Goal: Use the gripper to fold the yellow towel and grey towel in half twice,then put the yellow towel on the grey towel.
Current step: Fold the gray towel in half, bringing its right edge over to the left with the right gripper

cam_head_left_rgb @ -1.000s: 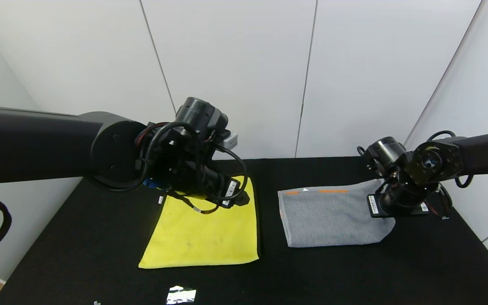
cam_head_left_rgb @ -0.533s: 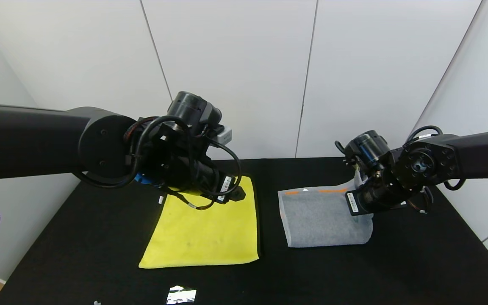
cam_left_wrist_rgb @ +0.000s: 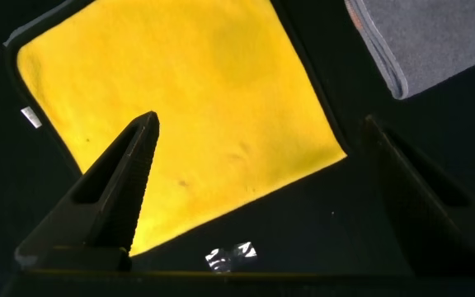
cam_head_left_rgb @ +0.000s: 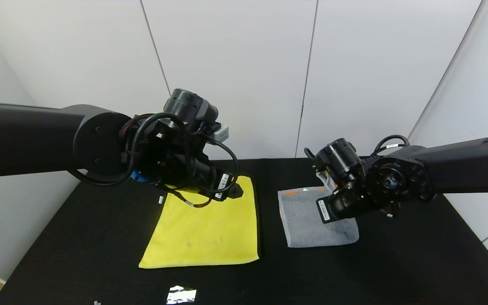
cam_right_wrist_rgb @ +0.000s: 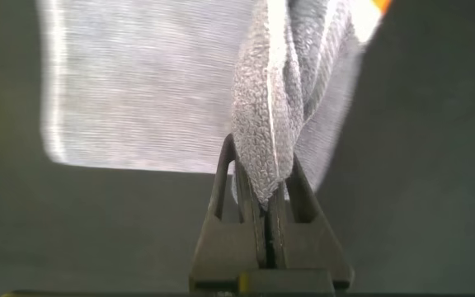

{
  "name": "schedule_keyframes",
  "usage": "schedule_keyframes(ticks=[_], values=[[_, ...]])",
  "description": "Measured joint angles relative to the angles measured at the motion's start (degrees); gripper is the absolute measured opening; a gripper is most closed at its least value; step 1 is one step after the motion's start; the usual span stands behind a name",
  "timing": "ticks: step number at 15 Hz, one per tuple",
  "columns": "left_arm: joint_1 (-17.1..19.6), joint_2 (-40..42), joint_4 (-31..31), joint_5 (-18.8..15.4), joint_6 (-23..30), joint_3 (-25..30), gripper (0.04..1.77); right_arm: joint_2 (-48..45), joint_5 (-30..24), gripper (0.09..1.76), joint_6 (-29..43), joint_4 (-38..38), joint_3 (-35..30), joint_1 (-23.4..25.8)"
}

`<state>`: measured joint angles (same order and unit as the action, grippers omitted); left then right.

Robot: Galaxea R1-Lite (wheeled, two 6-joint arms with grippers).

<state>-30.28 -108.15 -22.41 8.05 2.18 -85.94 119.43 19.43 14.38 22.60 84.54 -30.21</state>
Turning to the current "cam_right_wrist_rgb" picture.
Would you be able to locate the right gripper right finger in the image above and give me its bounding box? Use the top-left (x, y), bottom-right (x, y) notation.
top-left (268, 152), bottom-right (354, 290)

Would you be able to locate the grey towel with orange marks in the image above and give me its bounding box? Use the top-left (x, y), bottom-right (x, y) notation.
top-left (37, 0), bottom-right (393, 211)

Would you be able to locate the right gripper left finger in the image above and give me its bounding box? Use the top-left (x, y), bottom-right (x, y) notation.
top-left (190, 134), bottom-right (270, 290)

